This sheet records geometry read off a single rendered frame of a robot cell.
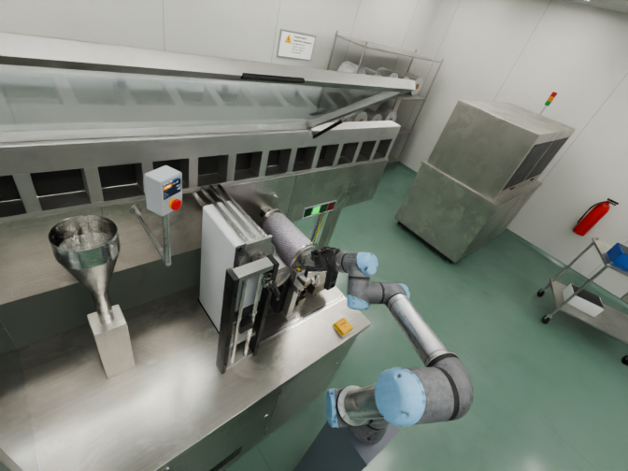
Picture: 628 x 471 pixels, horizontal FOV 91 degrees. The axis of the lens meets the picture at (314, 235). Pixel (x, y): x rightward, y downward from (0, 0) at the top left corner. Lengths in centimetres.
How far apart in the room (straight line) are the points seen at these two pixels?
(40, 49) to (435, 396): 91
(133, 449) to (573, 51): 552
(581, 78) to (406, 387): 494
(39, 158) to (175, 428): 91
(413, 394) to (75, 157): 105
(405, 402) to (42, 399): 114
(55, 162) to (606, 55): 529
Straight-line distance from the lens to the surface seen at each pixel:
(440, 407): 82
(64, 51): 60
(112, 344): 125
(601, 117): 532
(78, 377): 144
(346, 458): 146
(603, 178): 535
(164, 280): 151
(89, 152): 110
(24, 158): 109
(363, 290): 105
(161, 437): 130
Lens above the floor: 212
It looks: 37 degrees down
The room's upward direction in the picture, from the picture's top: 18 degrees clockwise
